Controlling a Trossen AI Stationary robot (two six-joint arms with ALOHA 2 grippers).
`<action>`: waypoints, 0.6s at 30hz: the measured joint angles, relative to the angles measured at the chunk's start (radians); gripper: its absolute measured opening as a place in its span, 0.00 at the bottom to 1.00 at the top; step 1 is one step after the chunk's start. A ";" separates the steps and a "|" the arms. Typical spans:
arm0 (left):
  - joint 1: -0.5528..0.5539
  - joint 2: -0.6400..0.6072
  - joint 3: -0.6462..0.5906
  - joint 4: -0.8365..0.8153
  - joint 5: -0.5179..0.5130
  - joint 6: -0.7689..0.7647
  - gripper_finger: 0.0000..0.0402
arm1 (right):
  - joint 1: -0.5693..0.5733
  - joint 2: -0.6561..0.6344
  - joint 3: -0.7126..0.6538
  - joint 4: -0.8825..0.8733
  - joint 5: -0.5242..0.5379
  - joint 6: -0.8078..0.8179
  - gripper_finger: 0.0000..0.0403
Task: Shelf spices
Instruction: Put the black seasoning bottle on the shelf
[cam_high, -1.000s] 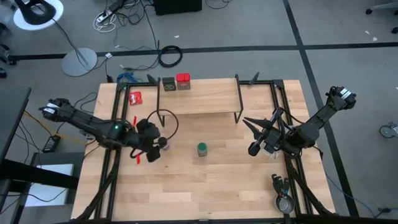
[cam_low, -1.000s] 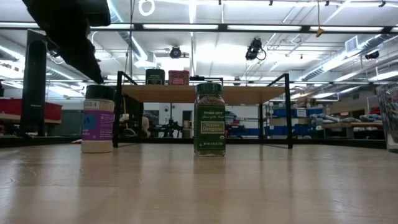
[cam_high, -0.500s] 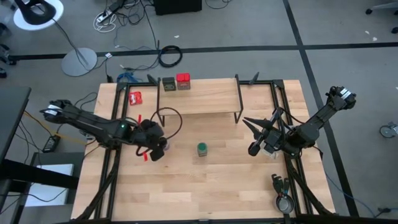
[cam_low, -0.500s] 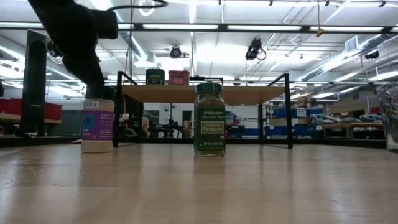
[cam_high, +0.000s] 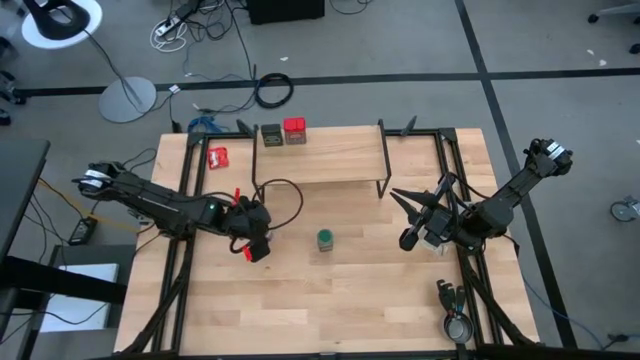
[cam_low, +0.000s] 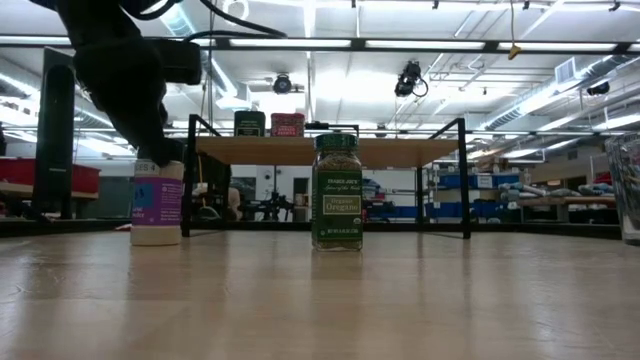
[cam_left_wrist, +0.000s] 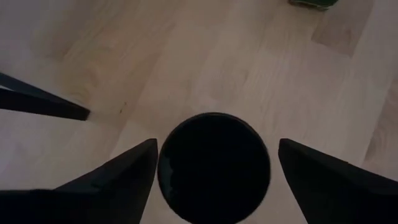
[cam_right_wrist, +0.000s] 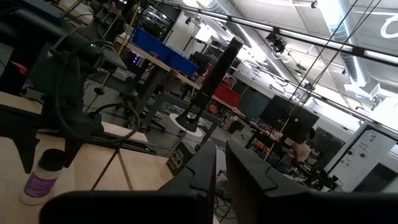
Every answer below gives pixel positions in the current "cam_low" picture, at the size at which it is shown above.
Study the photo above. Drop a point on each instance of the blue storage bin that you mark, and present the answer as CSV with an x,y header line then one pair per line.
x,y
495,180

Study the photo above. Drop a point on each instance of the wooden workbench grey legs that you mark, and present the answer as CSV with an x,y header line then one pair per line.
x,y
15,190

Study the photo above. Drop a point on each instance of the yellow hanging tag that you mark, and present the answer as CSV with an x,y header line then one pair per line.
x,y
515,51

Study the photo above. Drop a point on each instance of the wooden shelf with black legs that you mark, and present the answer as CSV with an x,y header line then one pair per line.
x,y
400,152

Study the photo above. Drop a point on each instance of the black aluminium table frame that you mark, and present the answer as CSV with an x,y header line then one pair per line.
x,y
75,226

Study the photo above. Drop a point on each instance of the black background robot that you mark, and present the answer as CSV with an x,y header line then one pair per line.
x,y
270,207

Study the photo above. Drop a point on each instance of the black round hanging camera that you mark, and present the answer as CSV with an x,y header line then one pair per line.
x,y
282,84

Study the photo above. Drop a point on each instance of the white purple-label spice bottle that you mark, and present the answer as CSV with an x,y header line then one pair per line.
x,y
157,205

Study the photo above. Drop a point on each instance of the red smoked paprika tin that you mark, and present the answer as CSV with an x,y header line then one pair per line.
x,y
287,125

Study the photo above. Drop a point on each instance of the green-lid oregano glass jar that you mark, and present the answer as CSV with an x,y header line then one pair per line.
x,y
337,205

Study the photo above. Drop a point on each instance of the black pillar on white disc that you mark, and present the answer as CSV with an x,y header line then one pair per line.
x,y
54,150

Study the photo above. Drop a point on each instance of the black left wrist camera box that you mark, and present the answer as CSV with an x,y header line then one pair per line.
x,y
182,62

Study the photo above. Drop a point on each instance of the cluttered wooden workbench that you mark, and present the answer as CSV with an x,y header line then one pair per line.
x,y
565,201

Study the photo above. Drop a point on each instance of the red storage bin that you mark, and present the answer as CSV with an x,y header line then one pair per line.
x,y
87,177

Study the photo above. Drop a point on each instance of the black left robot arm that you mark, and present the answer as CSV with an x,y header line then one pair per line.
x,y
95,20

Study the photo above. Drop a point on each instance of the overhead bar with light strips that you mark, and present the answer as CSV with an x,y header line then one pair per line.
x,y
357,44

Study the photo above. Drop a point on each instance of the dark green spice tin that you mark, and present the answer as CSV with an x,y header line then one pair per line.
x,y
250,125

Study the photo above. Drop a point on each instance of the black ceiling device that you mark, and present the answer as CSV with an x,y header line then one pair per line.
x,y
598,88

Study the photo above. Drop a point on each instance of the white ceiling vent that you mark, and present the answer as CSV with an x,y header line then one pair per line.
x,y
565,71

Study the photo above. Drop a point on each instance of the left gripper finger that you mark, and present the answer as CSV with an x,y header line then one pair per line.
x,y
150,137

